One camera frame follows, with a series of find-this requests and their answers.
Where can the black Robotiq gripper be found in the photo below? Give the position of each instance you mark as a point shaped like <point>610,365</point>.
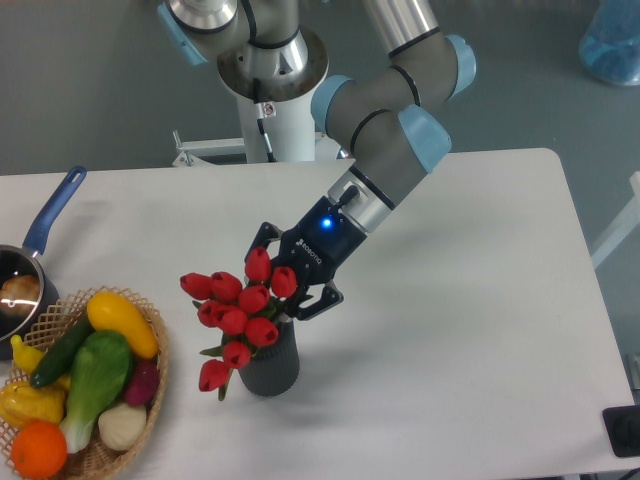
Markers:
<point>314,248</point>

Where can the red tulip bouquet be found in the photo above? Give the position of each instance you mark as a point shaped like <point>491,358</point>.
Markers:
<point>248,313</point>

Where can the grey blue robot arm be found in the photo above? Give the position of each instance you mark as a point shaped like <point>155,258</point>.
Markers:
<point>385,125</point>

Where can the dark grey ribbed vase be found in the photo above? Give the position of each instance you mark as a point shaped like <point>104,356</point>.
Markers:
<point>275,368</point>

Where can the purple radish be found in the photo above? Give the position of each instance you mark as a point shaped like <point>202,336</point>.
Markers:
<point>143,383</point>

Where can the yellow squash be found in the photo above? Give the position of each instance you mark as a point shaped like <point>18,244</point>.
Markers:
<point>107,310</point>

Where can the green bok choy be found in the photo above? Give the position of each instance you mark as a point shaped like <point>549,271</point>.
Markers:
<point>98,375</point>

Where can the white garlic bulb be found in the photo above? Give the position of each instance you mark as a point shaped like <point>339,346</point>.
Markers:
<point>121,425</point>

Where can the green cucumber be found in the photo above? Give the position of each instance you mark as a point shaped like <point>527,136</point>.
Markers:
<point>58,360</point>

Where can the fried food in pan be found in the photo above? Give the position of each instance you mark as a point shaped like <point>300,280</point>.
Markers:
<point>20,295</point>

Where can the yellow banana piece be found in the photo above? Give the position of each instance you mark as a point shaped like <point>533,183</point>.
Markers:
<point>25,356</point>

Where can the yellow pumpkin gourd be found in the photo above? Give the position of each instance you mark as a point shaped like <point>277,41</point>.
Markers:
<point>22,404</point>

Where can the orange fruit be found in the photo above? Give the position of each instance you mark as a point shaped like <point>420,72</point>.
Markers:
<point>39,451</point>

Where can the black device at edge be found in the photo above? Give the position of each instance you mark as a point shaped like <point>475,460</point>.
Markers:
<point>623,429</point>

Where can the blue plastic bag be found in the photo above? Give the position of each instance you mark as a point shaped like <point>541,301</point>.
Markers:
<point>609,49</point>

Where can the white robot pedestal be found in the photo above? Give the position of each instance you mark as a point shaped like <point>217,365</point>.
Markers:
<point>273,89</point>

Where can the blue handled saucepan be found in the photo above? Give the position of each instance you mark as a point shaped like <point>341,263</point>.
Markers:
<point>24,260</point>

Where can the white frame leg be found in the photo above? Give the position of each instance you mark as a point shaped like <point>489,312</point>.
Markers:
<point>619,228</point>

